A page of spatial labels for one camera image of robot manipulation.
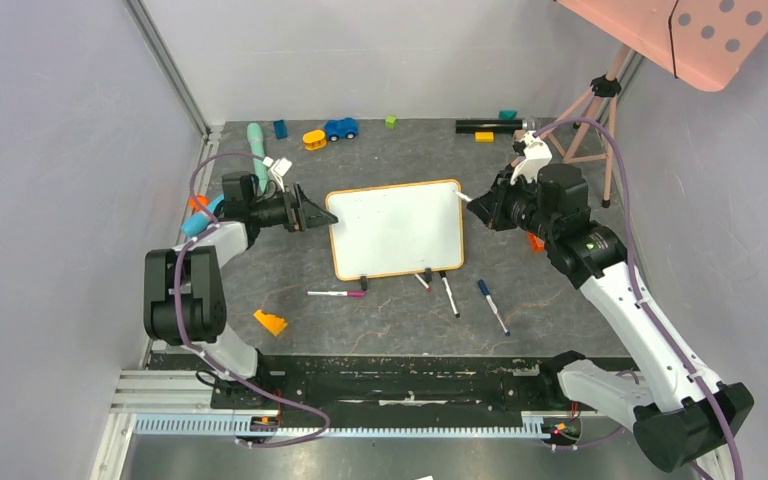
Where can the teal small block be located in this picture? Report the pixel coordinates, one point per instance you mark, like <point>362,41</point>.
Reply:
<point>507,114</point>

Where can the green whiteboard marker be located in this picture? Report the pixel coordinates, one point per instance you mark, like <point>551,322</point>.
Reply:
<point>463,196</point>

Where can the orange toy brick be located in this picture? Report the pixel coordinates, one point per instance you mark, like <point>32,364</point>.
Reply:
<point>537,245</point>

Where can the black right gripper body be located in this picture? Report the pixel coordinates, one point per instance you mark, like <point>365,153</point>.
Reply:
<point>500,206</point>

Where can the mint green toy pen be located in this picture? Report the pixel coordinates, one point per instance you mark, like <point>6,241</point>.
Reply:
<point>255,138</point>

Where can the red capped marker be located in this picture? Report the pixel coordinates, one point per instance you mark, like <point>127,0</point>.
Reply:
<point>426,286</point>

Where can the white board orange frame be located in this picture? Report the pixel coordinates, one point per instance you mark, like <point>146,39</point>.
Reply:
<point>397,230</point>

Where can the orange small toy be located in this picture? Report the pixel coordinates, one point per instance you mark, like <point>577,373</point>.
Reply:
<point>197,203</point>

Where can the blue toy car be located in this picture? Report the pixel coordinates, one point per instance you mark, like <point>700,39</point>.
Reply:
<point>337,129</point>

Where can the pink perforated panel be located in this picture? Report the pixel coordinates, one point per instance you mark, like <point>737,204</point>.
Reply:
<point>701,42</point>

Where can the black capped marker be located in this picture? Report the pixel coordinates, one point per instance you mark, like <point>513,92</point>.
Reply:
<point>450,294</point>

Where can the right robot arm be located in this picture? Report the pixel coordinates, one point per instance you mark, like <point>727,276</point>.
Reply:
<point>682,410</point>

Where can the yellow toy wedge block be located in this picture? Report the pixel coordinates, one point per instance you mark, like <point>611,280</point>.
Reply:
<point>274,324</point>

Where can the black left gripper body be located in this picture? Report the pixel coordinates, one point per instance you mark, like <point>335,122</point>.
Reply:
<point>292,222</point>

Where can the black cylinder tube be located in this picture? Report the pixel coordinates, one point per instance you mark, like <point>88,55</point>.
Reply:
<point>496,126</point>

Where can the yellow oval toy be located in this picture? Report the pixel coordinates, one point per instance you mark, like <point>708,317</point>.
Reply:
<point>314,139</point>

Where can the white cable duct strip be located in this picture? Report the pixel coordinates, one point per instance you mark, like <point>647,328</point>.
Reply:
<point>243,426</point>

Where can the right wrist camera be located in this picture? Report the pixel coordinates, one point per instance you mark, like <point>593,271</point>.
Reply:
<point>532,155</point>

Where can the yellow small brick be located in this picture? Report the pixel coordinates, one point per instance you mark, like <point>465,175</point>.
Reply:
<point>483,137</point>

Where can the dark blue small brick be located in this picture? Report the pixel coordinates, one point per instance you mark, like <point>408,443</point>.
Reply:
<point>280,129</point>

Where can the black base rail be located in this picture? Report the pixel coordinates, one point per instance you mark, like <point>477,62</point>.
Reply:
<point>384,391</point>

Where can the pink tripod stand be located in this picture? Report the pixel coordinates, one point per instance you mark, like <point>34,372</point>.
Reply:
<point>599,104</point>

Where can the blue capped marker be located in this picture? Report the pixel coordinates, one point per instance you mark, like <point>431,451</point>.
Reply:
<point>492,305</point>

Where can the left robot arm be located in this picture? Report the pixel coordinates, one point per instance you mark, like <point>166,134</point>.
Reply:
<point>183,298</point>

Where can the purple capped marker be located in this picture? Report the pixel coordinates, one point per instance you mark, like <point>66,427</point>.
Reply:
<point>337,293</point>

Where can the light blue toy pen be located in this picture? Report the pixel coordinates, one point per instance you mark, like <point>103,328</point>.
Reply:
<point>198,222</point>

